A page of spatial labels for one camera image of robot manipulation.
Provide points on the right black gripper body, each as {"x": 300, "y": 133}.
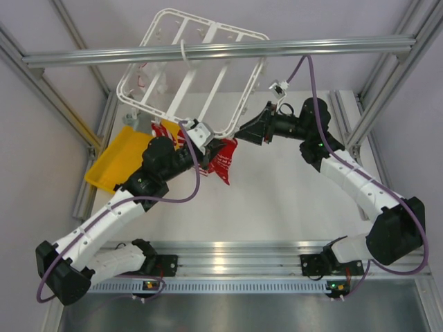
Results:
{"x": 278, "y": 124}

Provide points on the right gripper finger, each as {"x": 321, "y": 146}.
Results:
{"x": 258, "y": 124}
{"x": 253, "y": 137}

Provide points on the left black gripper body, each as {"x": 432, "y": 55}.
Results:
{"x": 199, "y": 154}

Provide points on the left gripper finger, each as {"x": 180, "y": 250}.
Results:
{"x": 219, "y": 144}
{"x": 216, "y": 162}

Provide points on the red patterned sock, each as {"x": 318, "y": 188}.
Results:
{"x": 227, "y": 155}

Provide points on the white plastic clip hanger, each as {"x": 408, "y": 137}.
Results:
{"x": 213, "y": 91}

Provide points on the red white striped sock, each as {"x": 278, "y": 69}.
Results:
{"x": 169, "y": 130}

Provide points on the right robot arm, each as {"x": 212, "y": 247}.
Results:
{"x": 398, "y": 224}

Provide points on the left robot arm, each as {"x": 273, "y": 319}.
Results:
{"x": 69, "y": 267}

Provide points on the yellow plastic tray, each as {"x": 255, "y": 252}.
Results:
{"x": 120, "y": 159}

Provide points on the aluminium top crossbar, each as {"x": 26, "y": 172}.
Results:
{"x": 178, "y": 52}

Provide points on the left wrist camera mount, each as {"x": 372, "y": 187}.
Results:
{"x": 199, "y": 133}

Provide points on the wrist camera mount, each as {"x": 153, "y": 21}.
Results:
{"x": 279, "y": 88}
{"x": 199, "y": 133}

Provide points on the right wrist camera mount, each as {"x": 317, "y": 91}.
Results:
{"x": 279, "y": 88}

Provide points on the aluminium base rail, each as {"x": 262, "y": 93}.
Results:
{"x": 202, "y": 260}

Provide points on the perforated cable duct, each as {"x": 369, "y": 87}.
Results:
{"x": 220, "y": 286}

